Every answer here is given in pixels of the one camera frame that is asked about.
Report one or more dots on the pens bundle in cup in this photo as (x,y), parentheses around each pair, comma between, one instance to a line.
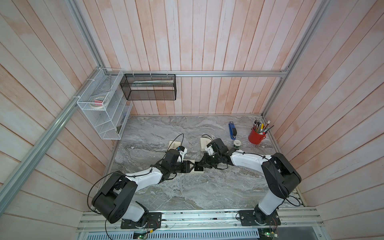
(260,128)

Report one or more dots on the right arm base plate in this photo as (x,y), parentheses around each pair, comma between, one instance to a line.
(258,218)

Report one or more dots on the tape roll in rack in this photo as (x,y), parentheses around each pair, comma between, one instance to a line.
(99,102)

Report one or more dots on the cream drawer jewelry box front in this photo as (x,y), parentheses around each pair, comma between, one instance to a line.
(174,144)

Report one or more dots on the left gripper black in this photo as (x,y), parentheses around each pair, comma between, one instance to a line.
(186,169)

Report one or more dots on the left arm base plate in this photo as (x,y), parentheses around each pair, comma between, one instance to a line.
(148,221)

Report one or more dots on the blue stapler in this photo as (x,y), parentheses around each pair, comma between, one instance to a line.
(233,130)

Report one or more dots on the white wire shelf rack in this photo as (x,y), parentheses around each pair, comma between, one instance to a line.
(110,122)

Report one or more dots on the black mesh basket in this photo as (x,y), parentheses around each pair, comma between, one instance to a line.
(149,87)

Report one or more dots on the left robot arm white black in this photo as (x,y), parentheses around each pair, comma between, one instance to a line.
(114,199)

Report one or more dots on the small tape roll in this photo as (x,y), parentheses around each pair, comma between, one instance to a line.
(237,144)

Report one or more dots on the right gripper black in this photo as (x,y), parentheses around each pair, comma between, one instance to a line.
(205,162)

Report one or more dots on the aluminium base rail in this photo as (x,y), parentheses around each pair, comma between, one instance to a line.
(206,219)

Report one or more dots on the red pen cup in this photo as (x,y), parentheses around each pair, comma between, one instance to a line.
(256,138)

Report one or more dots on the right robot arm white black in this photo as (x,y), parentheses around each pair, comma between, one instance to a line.
(282,178)

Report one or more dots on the aluminium frame horizontal bar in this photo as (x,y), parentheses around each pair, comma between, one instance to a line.
(221,74)

